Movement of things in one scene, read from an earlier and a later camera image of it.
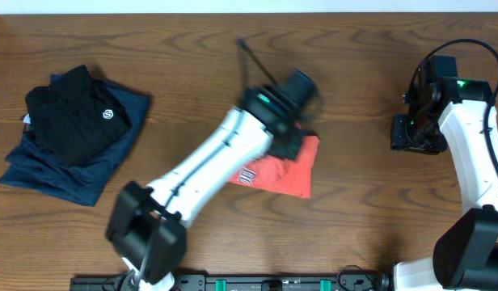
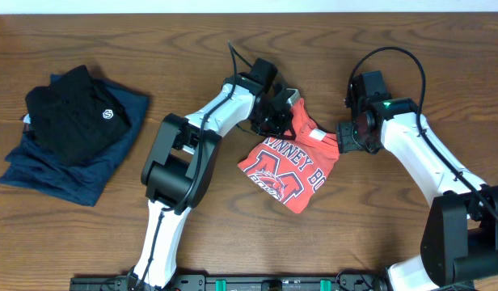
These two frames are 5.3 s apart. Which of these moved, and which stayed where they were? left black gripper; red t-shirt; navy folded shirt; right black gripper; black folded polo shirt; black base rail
Moved: right black gripper; red t-shirt; left black gripper
Stayed: navy folded shirt; black folded polo shirt; black base rail
